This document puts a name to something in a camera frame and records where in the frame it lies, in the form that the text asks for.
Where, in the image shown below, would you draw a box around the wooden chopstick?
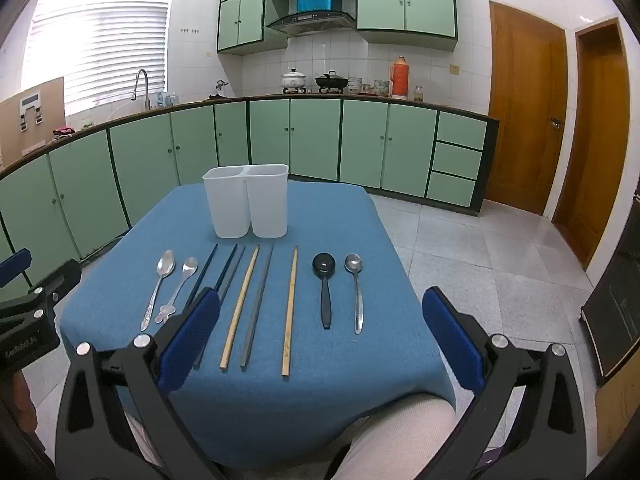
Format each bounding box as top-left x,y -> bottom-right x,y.
281,245 -> 299,377
219,244 -> 261,372

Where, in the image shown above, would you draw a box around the green wall cabinets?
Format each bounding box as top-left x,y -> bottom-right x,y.
216,0 -> 458,53

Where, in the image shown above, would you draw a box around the small silver spoon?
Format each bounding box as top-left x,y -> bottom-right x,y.
344,253 -> 364,335

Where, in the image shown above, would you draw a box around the grey chopstick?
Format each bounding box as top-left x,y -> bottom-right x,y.
193,245 -> 247,371
240,244 -> 275,372

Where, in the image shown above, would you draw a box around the silver spoon with flower handle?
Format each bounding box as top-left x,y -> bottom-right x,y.
156,257 -> 199,324

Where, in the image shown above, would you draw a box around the orange thermos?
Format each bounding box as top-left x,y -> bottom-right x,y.
390,56 -> 410,99

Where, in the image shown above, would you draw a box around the black spoon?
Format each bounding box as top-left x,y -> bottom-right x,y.
312,252 -> 337,331

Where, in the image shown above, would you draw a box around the range hood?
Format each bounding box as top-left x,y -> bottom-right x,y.
266,10 -> 357,37

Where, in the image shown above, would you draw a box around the wooden door with handle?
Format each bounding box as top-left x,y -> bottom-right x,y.
486,1 -> 568,217

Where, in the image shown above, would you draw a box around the black flat panel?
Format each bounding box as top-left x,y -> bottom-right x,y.
580,247 -> 640,386

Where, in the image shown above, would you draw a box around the person's leg in white pants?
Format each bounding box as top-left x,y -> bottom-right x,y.
327,394 -> 458,480

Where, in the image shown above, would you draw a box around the plain wooden door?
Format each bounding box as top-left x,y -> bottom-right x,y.
551,17 -> 630,272

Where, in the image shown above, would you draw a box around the black chopstick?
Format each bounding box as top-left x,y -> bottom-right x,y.
212,243 -> 239,293
184,243 -> 219,311

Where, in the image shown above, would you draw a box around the cardboard board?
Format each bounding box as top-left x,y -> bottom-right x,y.
0,76 -> 66,166

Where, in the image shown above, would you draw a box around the blue tablecloth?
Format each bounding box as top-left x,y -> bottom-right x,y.
59,181 -> 457,471

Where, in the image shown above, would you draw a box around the white double utensil holder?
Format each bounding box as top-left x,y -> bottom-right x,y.
202,163 -> 290,239

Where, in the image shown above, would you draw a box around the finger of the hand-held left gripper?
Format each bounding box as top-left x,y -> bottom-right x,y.
0,250 -> 32,288
25,259 -> 83,312

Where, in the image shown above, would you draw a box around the large silver spoon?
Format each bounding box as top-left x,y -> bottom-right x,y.
140,249 -> 176,332

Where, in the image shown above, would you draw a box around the cardboard box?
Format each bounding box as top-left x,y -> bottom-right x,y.
595,370 -> 640,456

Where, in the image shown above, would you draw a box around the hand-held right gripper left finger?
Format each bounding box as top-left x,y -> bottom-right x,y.
54,287 -> 228,480

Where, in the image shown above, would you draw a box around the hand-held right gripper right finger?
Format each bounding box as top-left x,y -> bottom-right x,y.
421,286 -> 601,480

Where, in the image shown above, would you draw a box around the black wok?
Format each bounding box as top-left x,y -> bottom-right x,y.
315,71 -> 348,90

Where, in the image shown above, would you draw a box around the person's left hand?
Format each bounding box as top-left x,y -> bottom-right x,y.
0,372 -> 40,456

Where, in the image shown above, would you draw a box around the green base cabinets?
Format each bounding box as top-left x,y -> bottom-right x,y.
0,97 -> 501,306

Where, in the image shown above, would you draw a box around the white cooking pot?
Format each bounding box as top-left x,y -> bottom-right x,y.
281,67 -> 307,92

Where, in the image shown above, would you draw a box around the metal sink faucet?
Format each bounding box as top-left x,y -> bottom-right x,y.
131,69 -> 152,112

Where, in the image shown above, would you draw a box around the white window blinds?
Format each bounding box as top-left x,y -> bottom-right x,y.
22,0 -> 177,116

